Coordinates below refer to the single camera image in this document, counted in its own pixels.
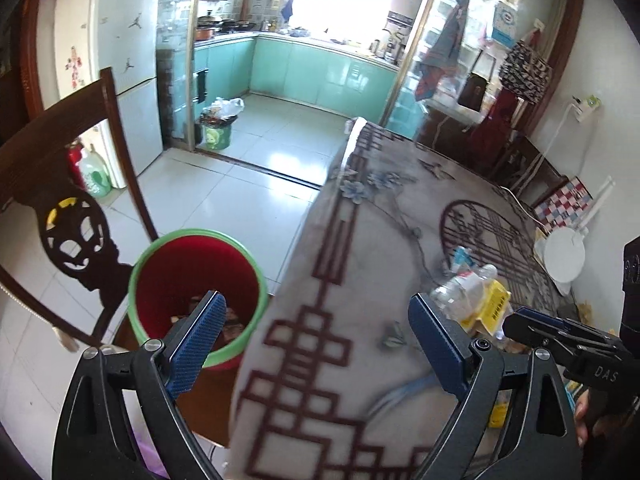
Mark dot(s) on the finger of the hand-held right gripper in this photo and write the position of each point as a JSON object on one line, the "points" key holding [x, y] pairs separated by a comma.
{"points": [[530, 332], [580, 326]]}

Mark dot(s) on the dark wooden sideboard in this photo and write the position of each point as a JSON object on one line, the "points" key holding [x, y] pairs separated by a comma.
{"points": [[445, 130]]}

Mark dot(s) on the black wok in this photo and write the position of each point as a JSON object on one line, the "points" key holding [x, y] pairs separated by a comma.
{"points": [[210, 20]]}

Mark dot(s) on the person's right hand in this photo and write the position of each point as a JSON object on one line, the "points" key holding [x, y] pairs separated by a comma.
{"points": [[580, 415]]}

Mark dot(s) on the white blue packet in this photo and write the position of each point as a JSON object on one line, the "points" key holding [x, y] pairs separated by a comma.
{"points": [[462, 259]]}

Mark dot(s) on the orange pot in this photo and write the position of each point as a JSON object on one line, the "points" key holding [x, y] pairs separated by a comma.
{"points": [[205, 34]]}

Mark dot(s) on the blue green printed packet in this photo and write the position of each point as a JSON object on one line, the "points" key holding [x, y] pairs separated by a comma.
{"points": [[573, 389]]}

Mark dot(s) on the patterned tablecloth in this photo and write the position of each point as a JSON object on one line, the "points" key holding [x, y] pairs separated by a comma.
{"points": [[375, 240]]}

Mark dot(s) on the white round fan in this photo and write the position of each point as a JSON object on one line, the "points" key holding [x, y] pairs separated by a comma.
{"points": [[565, 255]]}

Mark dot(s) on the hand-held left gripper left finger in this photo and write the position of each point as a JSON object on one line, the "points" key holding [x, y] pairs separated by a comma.
{"points": [[197, 340]]}

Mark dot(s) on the blue white box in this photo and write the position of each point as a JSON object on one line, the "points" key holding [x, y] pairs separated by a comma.
{"points": [[506, 22]]}

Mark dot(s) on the dark wooden carved chair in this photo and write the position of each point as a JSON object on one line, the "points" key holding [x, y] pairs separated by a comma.
{"points": [[50, 130]]}

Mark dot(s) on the countertop appliance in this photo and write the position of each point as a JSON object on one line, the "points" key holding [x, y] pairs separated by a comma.
{"points": [[395, 42]]}

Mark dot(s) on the clear plastic water bottle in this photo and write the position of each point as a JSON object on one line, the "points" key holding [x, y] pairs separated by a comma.
{"points": [[452, 295]]}

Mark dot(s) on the white refrigerator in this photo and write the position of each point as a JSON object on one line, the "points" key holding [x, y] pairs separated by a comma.
{"points": [[140, 60]]}

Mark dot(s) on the blue red hanging apron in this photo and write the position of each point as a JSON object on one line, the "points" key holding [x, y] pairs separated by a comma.
{"points": [[445, 45]]}

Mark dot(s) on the teal kitchen cabinets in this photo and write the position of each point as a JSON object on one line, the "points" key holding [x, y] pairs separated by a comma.
{"points": [[300, 70]]}

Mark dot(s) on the black white patterned bag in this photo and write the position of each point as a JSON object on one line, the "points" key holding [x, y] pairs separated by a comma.
{"points": [[525, 67]]}

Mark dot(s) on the yellow plastic basket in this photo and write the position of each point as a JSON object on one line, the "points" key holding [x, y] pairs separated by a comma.
{"points": [[492, 305]]}

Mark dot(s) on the white plastic bag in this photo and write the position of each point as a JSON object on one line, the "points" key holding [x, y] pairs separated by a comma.
{"points": [[230, 106]]}

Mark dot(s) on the small green bin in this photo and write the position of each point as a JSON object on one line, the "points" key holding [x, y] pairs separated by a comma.
{"points": [[216, 136]]}

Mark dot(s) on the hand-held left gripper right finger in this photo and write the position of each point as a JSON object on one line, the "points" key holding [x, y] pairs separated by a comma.
{"points": [[435, 340]]}

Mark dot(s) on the green detergent bottle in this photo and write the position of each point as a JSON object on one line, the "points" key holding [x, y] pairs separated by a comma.
{"points": [[95, 177]]}

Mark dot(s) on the crumpled brown wrapper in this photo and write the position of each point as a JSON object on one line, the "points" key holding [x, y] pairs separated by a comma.
{"points": [[235, 325]]}

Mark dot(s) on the red bucket with green rim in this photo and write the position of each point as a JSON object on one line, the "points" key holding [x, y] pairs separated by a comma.
{"points": [[160, 280]]}

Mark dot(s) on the yellow plastic container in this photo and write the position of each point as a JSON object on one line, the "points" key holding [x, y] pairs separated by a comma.
{"points": [[60, 210]]}

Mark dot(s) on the white wall outlet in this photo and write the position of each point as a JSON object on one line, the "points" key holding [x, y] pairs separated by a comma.
{"points": [[585, 109]]}

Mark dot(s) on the red fire extinguisher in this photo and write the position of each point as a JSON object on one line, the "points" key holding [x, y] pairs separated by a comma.
{"points": [[75, 165]]}

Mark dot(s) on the red cloth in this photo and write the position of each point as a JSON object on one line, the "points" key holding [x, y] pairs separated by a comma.
{"points": [[495, 120]]}

